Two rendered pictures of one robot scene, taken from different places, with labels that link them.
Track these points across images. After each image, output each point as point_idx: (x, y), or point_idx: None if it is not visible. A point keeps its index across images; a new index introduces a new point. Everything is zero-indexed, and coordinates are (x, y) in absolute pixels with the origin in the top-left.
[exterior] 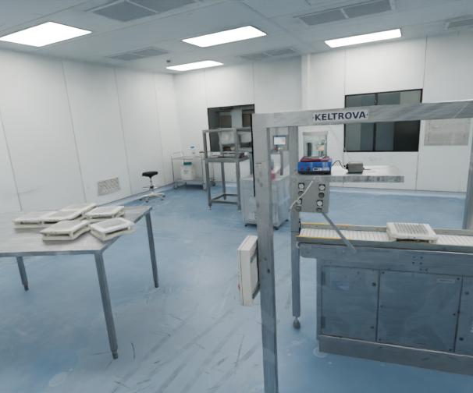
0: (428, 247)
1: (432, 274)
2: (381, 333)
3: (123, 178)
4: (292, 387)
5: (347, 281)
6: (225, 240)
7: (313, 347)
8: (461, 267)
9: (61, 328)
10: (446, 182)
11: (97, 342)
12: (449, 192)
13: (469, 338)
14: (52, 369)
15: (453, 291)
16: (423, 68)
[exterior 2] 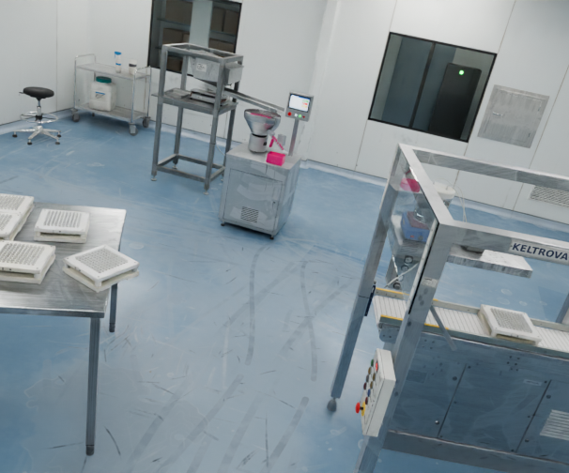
0: (530, 349)
1: (520, 373)
2: (445, 430)
3: None
4: None
5: (424, 372)
6: (196, 251)
7: (357, 438)
8: (555, 373)
9: None
10: (491, 191)
11: (49, 428)
12: (490, 205)
13: (534, 440)
14: None
15: (535, 393)
16: (505, 23)
